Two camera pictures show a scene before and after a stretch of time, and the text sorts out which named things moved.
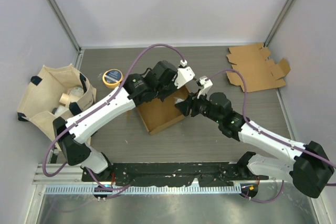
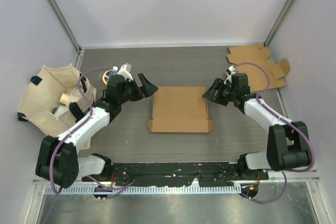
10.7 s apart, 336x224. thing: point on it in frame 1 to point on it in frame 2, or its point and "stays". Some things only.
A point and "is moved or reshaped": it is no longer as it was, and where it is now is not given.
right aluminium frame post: (286, 8) stays
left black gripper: (173, 88) to (147, 89)
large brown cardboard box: (158, 115) is moved or reshaped
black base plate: (179, 173) stays
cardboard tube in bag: (65, 99) stays
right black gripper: (191, 102) to (218, 85)
